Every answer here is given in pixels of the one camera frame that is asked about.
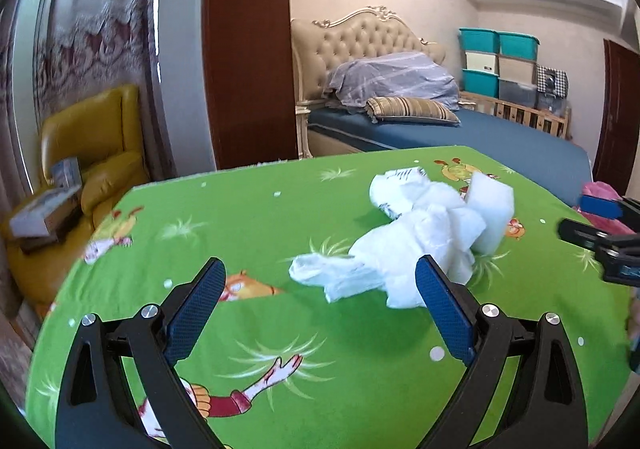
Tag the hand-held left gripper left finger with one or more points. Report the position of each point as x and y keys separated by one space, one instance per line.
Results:
x=197 y=309

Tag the patterned lace curtain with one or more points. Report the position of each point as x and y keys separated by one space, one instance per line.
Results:
x=85 y=39

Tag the wooden crib rail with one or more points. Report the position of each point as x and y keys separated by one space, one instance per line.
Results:
x=525 y=114

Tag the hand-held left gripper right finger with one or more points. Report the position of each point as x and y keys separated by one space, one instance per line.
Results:
x=445 y=309

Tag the brown wooden door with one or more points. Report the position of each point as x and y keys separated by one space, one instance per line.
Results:
x=617 y=114

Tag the flat white box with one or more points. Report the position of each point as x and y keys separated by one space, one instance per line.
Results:
x=42 y=211

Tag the pink plastic bag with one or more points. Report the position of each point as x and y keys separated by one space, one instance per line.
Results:
x=600 y=190

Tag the bed with blue sheet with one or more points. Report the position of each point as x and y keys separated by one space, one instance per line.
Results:
x=500 y=144

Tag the black white checkered bag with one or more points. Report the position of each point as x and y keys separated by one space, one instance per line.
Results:
x=552 y=80

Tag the clear storage box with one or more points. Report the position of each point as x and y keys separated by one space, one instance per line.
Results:
x=517 y=91

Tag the white plastic bag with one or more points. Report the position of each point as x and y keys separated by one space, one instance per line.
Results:
x=380 y=259

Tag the grey striped blanket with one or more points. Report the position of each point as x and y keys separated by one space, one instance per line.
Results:
x=395 y=79

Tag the brown striped pillow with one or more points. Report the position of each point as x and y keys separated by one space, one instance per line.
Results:
x=410 y=110

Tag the brown flat box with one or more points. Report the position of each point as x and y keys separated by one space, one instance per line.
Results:
x=65 y=234

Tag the green printed tablecloth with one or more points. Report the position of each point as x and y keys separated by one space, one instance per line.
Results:
x=310 y=369

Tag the beige tufted headboard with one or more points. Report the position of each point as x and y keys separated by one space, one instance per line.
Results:
x=350 y=39

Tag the blue white packet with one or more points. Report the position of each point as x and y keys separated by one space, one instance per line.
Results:
x=66 y=173

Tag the crumpled white tissue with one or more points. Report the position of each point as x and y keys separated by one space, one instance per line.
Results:
x=450 y=209

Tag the beige storage box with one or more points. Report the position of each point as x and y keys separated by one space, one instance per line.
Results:
x=517 y=66
x=481 y=62

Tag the yellow leather armchair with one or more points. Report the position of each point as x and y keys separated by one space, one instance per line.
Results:
x=100 y=149

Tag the brown wooden wardrobe panel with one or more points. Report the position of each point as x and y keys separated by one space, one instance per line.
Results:
x=247 y=49

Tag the small white foam block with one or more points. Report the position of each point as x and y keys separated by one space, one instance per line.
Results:
x=492 y=209

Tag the teal storage box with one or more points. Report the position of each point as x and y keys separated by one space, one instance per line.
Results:
x=479 y=39
x=480 y=83
x=519 y=44

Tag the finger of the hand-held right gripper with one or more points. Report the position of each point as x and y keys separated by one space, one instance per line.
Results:
x=620 y=251
x=600 y=205

